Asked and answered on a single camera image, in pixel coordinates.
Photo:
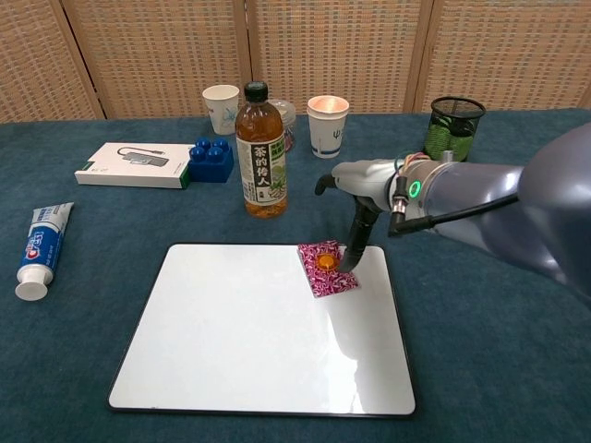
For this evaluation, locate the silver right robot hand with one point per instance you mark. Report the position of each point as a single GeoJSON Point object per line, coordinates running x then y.
{"type": "Point", "coordinates": [365, 182]}

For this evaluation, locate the small orange round object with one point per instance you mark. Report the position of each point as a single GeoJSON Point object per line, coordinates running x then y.
{"type": "Point", "coordinates": [327, 261]}

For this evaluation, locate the white paper cup blue logo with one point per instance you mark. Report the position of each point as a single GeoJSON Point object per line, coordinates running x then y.
{"type": "Point", "coordinates": [328, 134]}

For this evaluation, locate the green item in pen holder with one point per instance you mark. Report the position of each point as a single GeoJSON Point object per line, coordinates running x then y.
{"type": "Point", "coordinates": [438, 136]}

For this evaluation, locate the clear jar of coloured clips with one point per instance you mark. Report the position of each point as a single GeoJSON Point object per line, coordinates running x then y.
{"type": "Point", "coordinates": [288, 115]}

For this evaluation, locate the brown tea bottle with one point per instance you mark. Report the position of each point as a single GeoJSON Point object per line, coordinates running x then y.
{"type": "Point", "coordinates": [261, 175]}

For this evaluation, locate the black mesh pen holder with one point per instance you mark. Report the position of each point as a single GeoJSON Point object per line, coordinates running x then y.
{"type": "Point", "coordinates": [457, 111]}

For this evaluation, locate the woven folding screen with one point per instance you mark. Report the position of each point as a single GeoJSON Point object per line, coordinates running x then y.
{"type": "Point", "coordinates": [323, 46]}

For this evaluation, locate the blue building block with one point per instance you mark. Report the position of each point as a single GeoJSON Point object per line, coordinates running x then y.
{"type": "Point", "coordinates": [210, 164]}

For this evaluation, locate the white paper cup floral print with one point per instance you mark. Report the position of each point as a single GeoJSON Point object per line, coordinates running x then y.
{"type": "Point", "coordinates": [219, 111]}

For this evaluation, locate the white magnetic board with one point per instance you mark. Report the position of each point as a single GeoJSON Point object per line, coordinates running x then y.
{"type": "Point", "coordinates": [240, 332]}

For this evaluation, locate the blue felt table cover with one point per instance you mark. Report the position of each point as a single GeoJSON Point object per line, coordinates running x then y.
{"type": "Point", "coordinates": [485, 369]}

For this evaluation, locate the white usb hub box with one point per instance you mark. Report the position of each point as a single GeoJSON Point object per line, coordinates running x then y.
{"type": "Point", "coordinates": [134, 166]}

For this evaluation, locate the blue white toothpaste tube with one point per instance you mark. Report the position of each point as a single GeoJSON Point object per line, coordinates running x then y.
{"type": "Point", "coordinates": [39, 244]}

